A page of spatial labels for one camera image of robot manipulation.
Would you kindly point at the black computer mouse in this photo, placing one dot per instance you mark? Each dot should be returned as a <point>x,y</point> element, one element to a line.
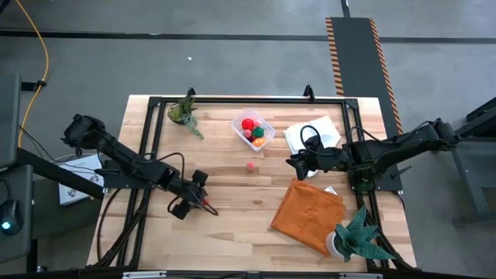
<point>9,219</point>

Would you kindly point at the small silver packet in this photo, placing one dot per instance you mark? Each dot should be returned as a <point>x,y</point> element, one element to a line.
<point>330,190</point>

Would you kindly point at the succulent plant in dark pot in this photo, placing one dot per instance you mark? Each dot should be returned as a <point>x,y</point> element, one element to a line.
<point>176,113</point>

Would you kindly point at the black desk support bar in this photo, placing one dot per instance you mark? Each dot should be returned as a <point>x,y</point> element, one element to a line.
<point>58,172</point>

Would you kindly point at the orange folded cloth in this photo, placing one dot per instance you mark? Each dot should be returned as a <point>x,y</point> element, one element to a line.
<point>310,217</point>

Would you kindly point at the red toy tomato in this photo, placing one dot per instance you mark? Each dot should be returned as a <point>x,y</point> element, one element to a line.
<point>248,124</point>

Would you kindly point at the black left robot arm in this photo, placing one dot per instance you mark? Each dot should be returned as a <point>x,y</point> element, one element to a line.
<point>116,149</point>

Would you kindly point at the white printed booklet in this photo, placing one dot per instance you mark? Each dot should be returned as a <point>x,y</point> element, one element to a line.
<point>79,166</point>

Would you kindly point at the green toy pepper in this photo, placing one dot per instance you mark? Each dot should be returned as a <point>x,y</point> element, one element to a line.
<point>258,132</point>

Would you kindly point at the clear plastic tupperware container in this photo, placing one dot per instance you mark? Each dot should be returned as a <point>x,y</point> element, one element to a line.
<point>238,123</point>

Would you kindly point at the white folded cloth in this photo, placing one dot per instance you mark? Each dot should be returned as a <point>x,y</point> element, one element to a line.
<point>329,129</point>

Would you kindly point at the bright red toy cherry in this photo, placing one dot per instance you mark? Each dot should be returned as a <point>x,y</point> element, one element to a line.
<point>205,202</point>

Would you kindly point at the orange toy mandarin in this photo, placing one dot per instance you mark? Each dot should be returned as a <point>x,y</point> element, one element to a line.
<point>259,142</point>

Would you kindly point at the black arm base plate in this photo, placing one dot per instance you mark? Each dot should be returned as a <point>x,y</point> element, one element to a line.
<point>116,183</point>
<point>387,181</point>

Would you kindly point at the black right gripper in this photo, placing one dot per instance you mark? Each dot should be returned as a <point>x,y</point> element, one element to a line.
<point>329,160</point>

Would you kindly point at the black hazard-striped floor mat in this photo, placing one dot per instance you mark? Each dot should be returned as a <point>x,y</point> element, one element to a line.
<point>356,58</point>

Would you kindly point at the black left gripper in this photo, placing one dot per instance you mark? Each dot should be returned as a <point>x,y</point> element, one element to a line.
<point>184,190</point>

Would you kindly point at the green plant in white pot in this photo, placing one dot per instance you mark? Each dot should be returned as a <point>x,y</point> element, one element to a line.
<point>356,236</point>

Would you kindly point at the black side table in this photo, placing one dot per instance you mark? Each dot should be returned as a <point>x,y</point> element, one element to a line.
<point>467,182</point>

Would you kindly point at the grey desk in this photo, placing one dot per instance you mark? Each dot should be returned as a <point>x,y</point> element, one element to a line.
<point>19,186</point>

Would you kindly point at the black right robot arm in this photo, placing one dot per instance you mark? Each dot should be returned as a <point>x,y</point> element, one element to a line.
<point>407,141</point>

